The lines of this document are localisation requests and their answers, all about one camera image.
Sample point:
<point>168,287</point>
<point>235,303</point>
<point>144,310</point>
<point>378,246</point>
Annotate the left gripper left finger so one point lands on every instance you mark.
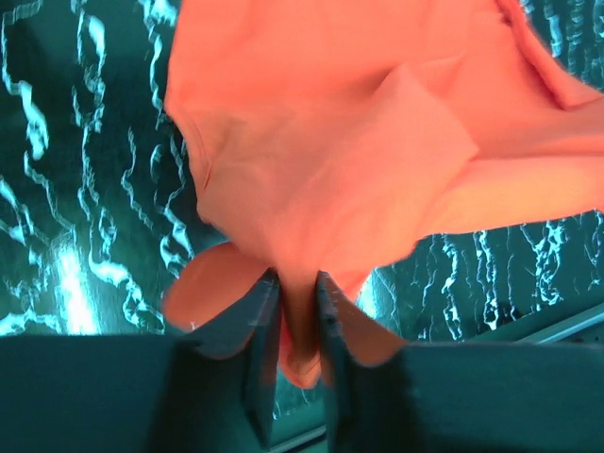
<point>211,390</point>

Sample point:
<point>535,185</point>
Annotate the orange t shirt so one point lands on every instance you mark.
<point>335,135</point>

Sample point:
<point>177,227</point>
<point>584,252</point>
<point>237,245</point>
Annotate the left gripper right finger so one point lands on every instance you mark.
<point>383,394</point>

